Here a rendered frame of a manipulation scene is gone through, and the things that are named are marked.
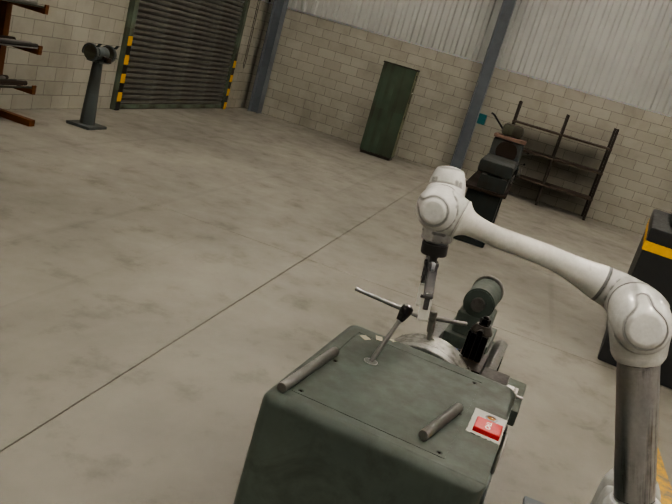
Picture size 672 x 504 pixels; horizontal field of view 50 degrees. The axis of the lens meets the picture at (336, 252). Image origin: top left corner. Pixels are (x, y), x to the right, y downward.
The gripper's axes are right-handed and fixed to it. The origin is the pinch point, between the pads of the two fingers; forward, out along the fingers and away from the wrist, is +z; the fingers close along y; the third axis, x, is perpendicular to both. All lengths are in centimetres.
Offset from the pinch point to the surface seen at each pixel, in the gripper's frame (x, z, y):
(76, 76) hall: -479, 1, -857
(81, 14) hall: -472, -87, -841
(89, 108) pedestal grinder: -415, 34, -757
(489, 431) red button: 14, 8, 53
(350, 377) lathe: -17.4, 5.7, 44.1
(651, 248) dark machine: 218, 35, -405
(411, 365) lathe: -2.5, 6.8, 27.1
